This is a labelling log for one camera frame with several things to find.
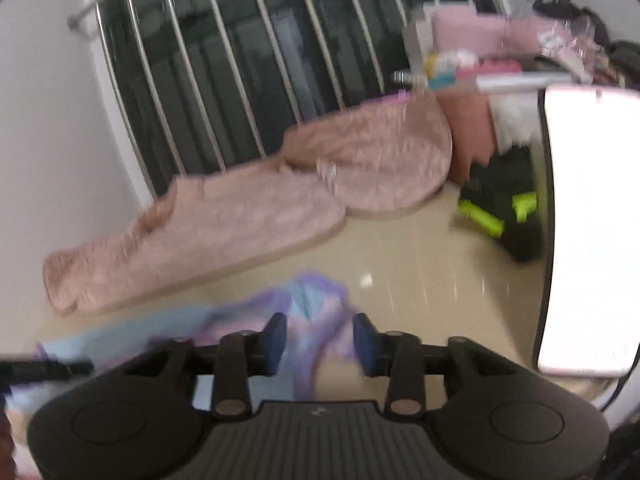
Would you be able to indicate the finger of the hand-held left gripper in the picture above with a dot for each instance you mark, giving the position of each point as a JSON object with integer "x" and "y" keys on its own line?
{"x": 45, "y": 371}

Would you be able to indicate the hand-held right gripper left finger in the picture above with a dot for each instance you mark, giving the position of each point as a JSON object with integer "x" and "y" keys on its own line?
{"x": 277, "y": 342}

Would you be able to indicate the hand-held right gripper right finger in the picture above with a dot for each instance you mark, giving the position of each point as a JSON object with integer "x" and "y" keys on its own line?
{"x": 362, "y": 345}

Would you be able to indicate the pastel purple blue garment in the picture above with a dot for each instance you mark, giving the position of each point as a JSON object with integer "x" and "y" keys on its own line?
{"x": 310, "y": 320}

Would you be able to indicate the pink fluffy garment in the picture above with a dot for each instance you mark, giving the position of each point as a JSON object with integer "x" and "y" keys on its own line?
{"x": 225, "y": 220}

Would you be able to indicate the round pink quilted mat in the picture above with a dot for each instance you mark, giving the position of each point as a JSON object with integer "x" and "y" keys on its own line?
{"x": 380, "y": 160}

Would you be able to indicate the black bag with green stripes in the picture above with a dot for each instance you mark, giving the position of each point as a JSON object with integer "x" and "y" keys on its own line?
{"x": 510, "y": 195}

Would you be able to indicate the bright white screen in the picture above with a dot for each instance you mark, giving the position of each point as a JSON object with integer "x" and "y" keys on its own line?
{"x": 590, "y": 220}

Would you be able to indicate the white fluffy cloth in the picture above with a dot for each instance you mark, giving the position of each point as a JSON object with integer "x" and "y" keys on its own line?
{"x": 515, "y": 120}

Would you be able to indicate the yellow teal white toy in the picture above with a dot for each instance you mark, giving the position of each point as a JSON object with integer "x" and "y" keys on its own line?
{"x": 445, "y": 72}

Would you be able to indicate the grey box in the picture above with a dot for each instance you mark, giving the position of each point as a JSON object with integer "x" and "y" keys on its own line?
{"x": 417, "y": 45}

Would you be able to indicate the silver tube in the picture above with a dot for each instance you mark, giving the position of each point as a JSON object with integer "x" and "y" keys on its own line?
{"x": 520, "y": 81}

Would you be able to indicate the pink folded towel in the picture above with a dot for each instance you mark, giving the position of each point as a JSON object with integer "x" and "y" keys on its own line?
{"x": 465, "y": 32}

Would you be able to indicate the black handbag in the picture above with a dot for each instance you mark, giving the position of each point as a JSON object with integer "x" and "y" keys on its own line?
{"x": 550, "y": 7}

